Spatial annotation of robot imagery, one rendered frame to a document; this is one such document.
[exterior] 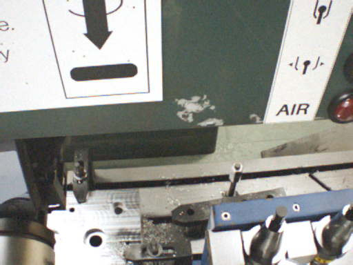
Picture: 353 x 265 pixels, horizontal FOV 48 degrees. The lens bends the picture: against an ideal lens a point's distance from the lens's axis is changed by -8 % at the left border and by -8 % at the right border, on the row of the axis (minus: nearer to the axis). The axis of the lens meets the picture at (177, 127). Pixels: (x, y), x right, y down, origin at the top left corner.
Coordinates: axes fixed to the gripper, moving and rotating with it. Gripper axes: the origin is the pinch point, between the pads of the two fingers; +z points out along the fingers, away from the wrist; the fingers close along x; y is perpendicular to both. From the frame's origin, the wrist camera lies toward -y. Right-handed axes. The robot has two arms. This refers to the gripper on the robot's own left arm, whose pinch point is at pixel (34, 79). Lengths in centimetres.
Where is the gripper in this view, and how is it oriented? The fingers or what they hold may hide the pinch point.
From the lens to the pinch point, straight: 51.0
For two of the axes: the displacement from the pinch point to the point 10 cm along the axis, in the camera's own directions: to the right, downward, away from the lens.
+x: 10.0, -0.6, 0.6
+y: -0.1, 6.1, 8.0
